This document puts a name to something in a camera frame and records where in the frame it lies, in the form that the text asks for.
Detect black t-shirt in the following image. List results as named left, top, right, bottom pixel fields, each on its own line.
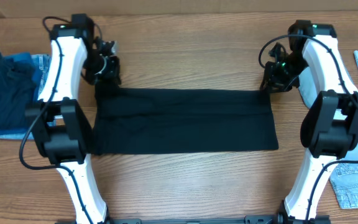
left=93, top=83, right=278, bottom=154

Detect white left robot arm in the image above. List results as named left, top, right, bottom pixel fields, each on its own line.
left=19, top=14, right=121, bottom=223

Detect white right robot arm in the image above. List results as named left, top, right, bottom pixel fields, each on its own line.
left=244, top=20, right=358, bottom=223

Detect folded light blue jeans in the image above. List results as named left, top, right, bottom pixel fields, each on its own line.
left=0, top=52, right=50, bottom=139

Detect folded dark blue shirt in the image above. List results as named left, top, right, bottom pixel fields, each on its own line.
left=0, top=52, right=42, bottom=132

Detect brown cardboard wall panel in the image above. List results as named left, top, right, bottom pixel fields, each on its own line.
left=0, top=0, right=358, bottom=18

